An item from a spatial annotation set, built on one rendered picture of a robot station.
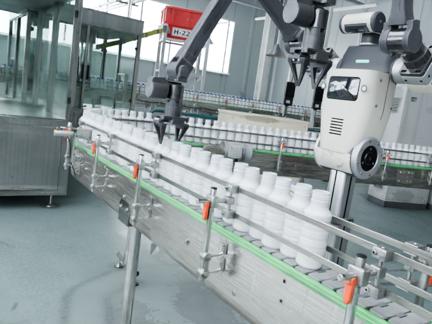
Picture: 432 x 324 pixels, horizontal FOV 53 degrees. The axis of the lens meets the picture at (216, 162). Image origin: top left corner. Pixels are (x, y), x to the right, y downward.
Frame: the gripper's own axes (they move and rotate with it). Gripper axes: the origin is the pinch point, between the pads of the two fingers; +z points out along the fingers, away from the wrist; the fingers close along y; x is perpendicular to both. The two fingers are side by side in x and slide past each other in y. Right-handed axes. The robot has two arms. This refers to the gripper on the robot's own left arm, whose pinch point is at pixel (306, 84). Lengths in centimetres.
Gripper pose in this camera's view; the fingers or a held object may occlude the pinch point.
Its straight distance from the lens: 122.4
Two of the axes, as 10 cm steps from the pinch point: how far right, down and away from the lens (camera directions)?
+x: -5.3, -2.0, 8.2
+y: 8.3, 0.3, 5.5
